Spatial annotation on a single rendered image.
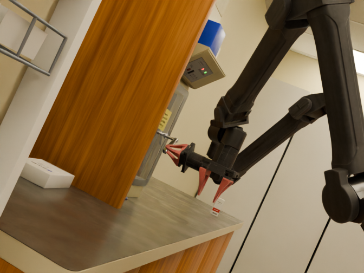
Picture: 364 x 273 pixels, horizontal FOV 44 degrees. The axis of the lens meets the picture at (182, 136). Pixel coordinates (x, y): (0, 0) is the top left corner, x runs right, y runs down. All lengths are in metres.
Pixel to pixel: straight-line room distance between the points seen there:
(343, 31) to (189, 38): 0.63
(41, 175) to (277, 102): 3.56
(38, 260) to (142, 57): 0.81
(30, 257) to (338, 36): 0.64
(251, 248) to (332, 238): 0.75
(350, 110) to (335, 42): 0.12
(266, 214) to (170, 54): 3.24
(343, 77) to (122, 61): 0.78
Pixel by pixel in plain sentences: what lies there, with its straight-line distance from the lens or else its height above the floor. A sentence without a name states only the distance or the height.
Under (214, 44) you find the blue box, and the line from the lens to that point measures 1.52.
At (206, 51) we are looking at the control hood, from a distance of 1.46.
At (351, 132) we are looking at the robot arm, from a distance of 0.86.
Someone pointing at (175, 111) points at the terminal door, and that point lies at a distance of 1.70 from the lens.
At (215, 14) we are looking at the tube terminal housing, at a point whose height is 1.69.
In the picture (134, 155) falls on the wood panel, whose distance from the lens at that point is 1.37.
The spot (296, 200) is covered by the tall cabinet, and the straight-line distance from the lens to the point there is 4.46.
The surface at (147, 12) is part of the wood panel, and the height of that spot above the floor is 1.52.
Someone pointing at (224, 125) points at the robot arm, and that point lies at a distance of 1.19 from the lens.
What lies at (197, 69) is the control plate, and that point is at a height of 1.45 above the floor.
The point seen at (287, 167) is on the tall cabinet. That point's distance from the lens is 4.47.
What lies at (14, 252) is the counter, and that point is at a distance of 0.80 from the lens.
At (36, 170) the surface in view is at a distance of 1.24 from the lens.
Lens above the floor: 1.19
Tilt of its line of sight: 1 degrees up
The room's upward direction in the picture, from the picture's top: 25 degrees clockwise
